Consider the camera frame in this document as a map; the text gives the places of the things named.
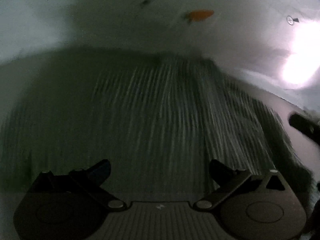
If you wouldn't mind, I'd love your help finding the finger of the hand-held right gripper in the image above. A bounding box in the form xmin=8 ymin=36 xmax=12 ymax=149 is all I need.
xmin=288 ymin=113 xmax=320 ymax=146

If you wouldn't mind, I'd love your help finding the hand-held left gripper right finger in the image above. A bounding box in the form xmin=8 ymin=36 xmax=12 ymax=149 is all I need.
xmin=194 ymin=159 xmax=298 ymax=210

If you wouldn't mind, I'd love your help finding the blue checked shirt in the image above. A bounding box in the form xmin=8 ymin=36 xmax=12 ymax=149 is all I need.
xmin=0 ymin=52 xmax=313 ymax=202

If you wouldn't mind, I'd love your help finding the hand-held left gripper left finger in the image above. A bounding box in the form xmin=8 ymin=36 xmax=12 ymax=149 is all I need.
xmin=25 ymin=159 xmax=128 ymax=212

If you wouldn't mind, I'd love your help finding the carrot print backdrop sheet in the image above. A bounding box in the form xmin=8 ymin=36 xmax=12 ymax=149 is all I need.
xmin=0 ymin=0 xmax=320 ymax=117

